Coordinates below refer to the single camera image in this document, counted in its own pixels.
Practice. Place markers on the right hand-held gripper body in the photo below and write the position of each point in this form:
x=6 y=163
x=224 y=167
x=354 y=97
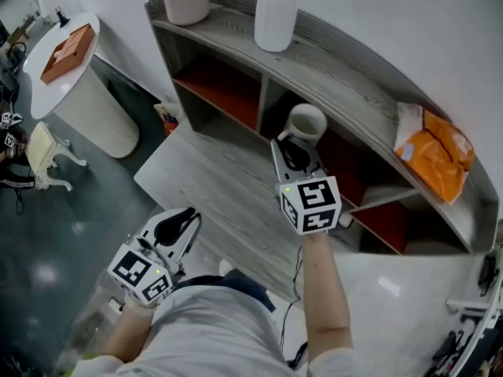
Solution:
x=314 y=206

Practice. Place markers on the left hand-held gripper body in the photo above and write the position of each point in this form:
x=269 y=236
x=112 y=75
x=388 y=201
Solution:
x=133 y=271

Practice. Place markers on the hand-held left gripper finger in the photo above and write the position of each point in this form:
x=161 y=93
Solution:
x=157 y=222
x=192 y=236

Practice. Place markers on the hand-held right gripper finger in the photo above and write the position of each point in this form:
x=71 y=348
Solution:
x=280 y=163
x=312 y=157

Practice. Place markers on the white cup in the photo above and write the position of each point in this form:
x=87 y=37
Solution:
x=308 y=126

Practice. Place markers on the grey wooden shelf desk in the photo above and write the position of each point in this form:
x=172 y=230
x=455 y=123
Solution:
x=334 y=77

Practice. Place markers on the person's right forearm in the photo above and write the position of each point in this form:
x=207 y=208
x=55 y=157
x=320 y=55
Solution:
x=326 y=289

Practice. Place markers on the person's left forearm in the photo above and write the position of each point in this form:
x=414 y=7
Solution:
x=127 y=332

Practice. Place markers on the grey wood-grain board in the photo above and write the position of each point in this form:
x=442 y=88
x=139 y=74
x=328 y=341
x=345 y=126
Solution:
x=220 y=195

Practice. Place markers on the person's white shoe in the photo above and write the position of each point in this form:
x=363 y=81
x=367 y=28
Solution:
x=226 y=267

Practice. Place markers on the person's dark trouser legs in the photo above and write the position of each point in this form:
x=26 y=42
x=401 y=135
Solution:
x=239 y=283

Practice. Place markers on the person's white shirt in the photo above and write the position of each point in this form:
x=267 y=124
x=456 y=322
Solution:
x=212 y=336

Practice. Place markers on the red patterned bag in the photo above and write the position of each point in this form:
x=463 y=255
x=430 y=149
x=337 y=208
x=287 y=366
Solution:
x=168 y=118

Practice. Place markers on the orange plastic packet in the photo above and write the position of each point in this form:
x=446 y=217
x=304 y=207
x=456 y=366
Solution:
x=436 y=155

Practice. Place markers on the cream ornate stool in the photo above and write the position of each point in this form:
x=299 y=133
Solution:
x=41 y=149

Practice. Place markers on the white ribbed vase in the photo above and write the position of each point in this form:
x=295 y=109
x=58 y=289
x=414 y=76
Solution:
x=275 y=18

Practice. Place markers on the white mug on shelf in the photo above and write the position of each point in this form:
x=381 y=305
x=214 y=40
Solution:
x=185 y=0

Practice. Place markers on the orange open box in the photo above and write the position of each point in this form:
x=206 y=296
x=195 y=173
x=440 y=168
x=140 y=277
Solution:
x=67 y=55

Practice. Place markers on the small black stand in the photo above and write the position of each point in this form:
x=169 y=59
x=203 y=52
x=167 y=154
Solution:
x=61 y=16

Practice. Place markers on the white round pedestal table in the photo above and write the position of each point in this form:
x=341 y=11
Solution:
x=98 y=112

